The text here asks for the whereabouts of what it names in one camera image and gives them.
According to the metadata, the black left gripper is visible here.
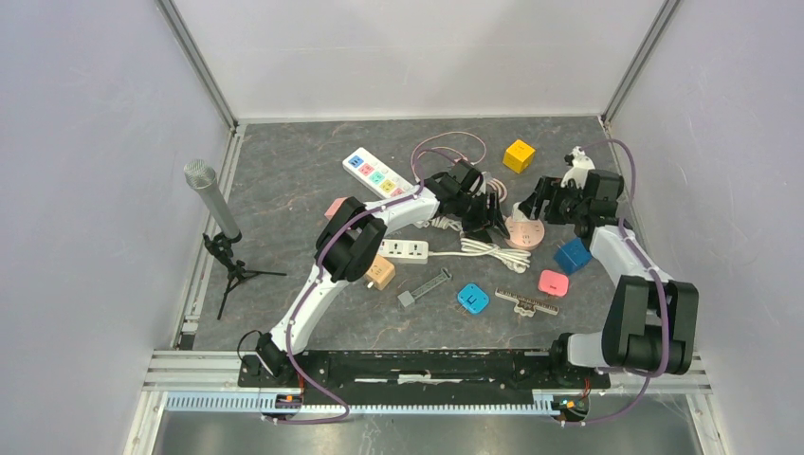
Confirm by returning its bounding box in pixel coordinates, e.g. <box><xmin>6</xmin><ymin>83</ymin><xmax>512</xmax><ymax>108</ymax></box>
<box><xmin>451</xmin><ymin>191</ymin><xmax>508</xmax><ymax>246</ymax></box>

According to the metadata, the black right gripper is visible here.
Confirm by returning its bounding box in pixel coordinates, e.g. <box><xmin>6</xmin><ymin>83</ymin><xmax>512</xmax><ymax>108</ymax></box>
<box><xmin>517</xmin><ymin>176</ymin><xmax>588</xmax><ymax>226</ymax></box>

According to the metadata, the white plug adapter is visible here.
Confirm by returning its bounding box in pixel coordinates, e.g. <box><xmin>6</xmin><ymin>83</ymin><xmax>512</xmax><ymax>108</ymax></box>
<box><xmin>511</xmin><ymin>203</ymin><xmax>529</xmax><ymax>222</ymax></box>

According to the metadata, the pink round socket base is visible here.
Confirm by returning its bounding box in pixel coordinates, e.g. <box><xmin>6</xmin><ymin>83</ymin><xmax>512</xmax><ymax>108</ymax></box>
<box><xmin>504</xmin><ymin>214</ymin><xmax>545</xmax><ymax>251</ymax></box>

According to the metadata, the dark blue cube socket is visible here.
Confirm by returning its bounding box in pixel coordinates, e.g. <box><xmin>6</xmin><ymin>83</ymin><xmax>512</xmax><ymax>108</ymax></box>
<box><xmin>553</xmin><ymin>238</ymin><xmax>593</xmax><ymax>276</ymax></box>

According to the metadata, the yellow cube plug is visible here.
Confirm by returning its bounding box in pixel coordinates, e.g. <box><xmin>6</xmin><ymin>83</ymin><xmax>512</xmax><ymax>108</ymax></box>
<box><xmin>502</xmin><ymin>139</ymin><xmax>536</xmax><ymax>173</ymax></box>

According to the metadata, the blue plug adapter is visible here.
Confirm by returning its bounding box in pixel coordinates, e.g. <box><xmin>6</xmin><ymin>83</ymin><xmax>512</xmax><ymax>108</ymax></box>
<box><xmin>456</xmin><ymin>282</ymin><xmax>490</xmax><ymax>315</ymax></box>

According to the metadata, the pink and blue block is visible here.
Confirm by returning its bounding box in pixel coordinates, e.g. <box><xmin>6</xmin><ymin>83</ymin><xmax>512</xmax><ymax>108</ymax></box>
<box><xmin>538</xmin><ymin>269</ymin><xmax>570</xmax><ymax>298</ymax></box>

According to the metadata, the small white power strip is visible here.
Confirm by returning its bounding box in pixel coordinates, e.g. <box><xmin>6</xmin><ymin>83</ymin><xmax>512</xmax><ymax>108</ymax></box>
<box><xmin>377</xmin><ymin>239</ymin><xmax>429</xmax><ymax>264</ymax></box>

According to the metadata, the long white power strip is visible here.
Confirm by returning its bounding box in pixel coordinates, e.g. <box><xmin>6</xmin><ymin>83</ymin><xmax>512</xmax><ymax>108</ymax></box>
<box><xmin>341</xmin><ymin>147</ymin><xmax>413</xmax><ymax>199</ymax></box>

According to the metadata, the beige dragon plug adapter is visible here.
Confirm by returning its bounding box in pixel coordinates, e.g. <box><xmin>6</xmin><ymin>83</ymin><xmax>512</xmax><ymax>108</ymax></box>
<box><xmin>364</xmin><ymin>255</ymin><xmax>395</xmax><ymax>291</ymax></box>

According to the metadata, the pink cube plug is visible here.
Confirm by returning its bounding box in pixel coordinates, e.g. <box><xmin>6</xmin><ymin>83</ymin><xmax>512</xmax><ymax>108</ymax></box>
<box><xmin>324</xmin><ymin>197</ymin><xmax>346</xmax><ymax>220</ymax></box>

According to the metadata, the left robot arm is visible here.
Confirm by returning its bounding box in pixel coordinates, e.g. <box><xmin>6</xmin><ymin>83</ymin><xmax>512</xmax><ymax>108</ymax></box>
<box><xmin>255</xmin><ymin>159</ymin><xmax>509</xmax><ymax>387</ymax></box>

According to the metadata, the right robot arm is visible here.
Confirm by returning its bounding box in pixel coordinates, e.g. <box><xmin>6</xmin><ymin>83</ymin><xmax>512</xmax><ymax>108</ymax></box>
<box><xmin>518</xmin><ymin>170</ymin><xmax>700</xmax><ymax>387</ymax></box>

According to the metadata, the beige toothed ruler piece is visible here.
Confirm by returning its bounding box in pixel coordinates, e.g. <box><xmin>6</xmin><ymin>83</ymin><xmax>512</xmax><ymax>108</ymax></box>
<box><xmin>494</xmin><ymin>288</ymin><xmax>559</xmax><ymax>318</ymax></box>

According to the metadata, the silver microphone on stand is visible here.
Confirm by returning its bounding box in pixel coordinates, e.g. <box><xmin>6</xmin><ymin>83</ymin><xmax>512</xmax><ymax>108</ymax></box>
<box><xmin>183</xmin><ymin>159</ymin><xmax>286</xmax><ymax>320</ymax></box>

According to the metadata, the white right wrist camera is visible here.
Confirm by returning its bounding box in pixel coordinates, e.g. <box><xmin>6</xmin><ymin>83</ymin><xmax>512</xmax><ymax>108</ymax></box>
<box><xmin>560</xmin><ymin>146</ymin><xmax>595</xmax><ymax>190</ymax></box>

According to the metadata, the white power strip cable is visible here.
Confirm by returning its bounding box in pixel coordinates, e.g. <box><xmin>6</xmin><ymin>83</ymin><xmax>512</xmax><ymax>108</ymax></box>
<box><xmin>427</xmin><ymin>216</ymin><xmax>532</xmax><ymax>275</ymax></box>

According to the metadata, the pink thin cable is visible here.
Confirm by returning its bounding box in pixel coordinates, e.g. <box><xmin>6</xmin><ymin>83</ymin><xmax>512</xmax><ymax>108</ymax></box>
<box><xmin>408</xmin><ymin>130</ymin><xmax>488</xmax><ymax>187</ymax></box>

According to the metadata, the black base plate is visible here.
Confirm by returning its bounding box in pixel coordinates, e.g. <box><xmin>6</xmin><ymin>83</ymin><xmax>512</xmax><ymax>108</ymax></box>
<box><xmin>238</xmin><ymin>349</ymin><xmax>611</xmax><ymax>407</ymax></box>

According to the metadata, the aluminium front rail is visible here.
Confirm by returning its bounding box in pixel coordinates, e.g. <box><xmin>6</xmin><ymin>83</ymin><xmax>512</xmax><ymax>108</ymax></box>
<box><xmin>144</xmin><ymin>349</ymin><xmax>712</xmax><ymax>417</ymax></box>

